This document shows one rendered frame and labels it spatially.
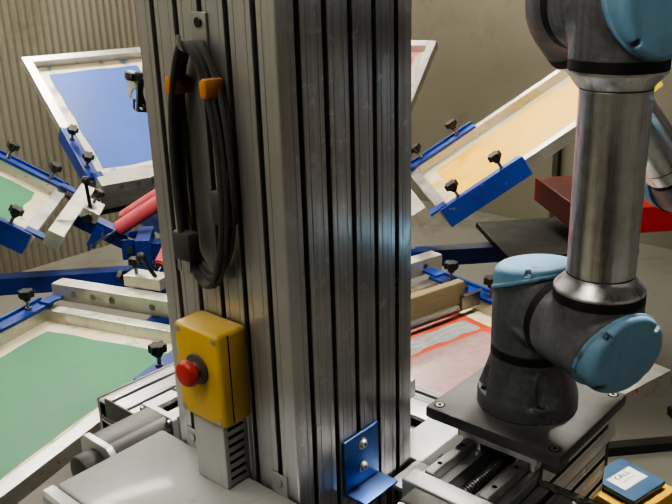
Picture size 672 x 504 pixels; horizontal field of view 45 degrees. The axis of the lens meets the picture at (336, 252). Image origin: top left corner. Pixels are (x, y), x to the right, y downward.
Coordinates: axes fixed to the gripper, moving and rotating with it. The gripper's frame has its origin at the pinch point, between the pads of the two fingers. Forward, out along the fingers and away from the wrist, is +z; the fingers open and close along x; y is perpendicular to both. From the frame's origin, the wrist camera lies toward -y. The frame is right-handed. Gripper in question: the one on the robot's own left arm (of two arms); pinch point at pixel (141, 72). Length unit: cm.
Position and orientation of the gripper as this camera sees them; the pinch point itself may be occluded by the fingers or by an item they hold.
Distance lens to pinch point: 195.4
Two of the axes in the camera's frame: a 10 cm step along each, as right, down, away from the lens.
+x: 9.0, -0.3, 4.3
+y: -0.9, 9.6, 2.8
